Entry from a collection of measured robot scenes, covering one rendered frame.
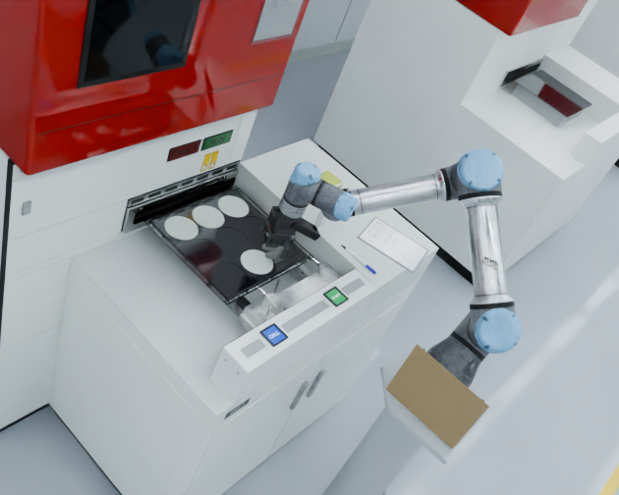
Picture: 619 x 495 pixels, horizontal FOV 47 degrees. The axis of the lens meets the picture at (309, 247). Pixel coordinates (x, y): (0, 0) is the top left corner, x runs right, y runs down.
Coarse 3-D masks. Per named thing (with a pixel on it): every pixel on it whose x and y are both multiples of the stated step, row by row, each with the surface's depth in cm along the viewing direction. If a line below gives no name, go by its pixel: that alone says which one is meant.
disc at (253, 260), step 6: (246, 252) 213; (252, 252) 213; (258, 252) 214; (246, 258) 211; (252, 258) 212; (258, 258) 212; (264, 258) 213; (246, 264) 209; (252, 264) 210; (258, 264) 211; (264, 264) 211; (270, 264) 212; (252, 270) 208; (258, 270) 209; (264, 270) 210; (270, 270) 210
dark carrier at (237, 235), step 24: (168, 216) 213; (192, 216) 216; (264, 216) 227; (192, 240) 209; (216, 240) 212; (240, 240) 216; (216, 264) 205; (240, 264) 208; (288, 264) 215; (216, 288) 199; (240, 288) 201
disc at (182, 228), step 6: (174, 216) 213; (180, 216) 214; (168, 222) 211; (174, 222) 212; (180, 222) 212; (186, 222) 213; (192, 222) 214; (168, 228) 209; (174, 228) 210; (180, 228) 211; (186, 228) 212; (192, 228) 212; (174, 234) 208; (180, 234) 209; (186, 234) 210; (192, 234) 211
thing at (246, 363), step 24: (360, 288) 209; (288, 312) 192; (312, 312) 196; (336, 312) 198; (360, 312) 216; (288, 336) 186; (312, 336) 194; (240, 360) 175; (264, 360) 178; (288, 360) 193; (216, 384) 185; (240, 384) 178
